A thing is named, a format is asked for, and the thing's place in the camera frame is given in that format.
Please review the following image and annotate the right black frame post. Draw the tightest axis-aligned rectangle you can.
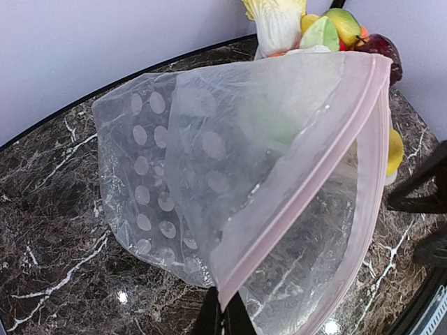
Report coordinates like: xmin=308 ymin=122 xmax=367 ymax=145
xmin=330 ymin=0 xmax=346 ymax=9

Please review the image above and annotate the napa cabbage toy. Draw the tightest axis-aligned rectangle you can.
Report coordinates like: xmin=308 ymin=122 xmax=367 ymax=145
xmin=242 ymin=0 xmax=307 ymax=60

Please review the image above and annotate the orange pumpkin toy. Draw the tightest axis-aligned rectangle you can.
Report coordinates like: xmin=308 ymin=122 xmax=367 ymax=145
xmin=360 ymin=26 xmax=369 ymax=40

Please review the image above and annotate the white slotted cable duct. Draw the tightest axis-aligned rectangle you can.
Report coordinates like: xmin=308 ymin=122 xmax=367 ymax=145
xmin=423 ymin=285 xmax=446 ymax=334

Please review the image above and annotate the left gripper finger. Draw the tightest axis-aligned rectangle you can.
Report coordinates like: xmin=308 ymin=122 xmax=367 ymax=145
xmin=204 ymin=287 xmax=256 ymax=335

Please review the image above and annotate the yellow lemon toy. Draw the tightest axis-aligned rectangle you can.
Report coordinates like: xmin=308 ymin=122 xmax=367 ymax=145
xmin=386 ymin=128 xmax=404 ymax=177

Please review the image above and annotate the white garlic toy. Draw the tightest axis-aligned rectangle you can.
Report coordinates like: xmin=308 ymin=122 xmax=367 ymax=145
xmin=384 ymin=170 xmax=398 ymax=186

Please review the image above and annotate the dark red cabbage toy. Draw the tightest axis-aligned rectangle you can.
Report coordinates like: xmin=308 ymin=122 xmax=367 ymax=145
xmin=355 ymin=33 xmax=403 ymax=86

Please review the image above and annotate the clear dotted zip top bag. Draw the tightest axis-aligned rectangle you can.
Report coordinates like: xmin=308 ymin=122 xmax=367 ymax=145
xmin=92 ymin=51 xmax=391 ymax=334

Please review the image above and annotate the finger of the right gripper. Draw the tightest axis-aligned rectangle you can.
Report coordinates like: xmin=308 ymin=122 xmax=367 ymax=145
xmin=386 ymin=139 xmax=447 ymax=216
xmin=413 ymin=232 xmax=446 ymax=267

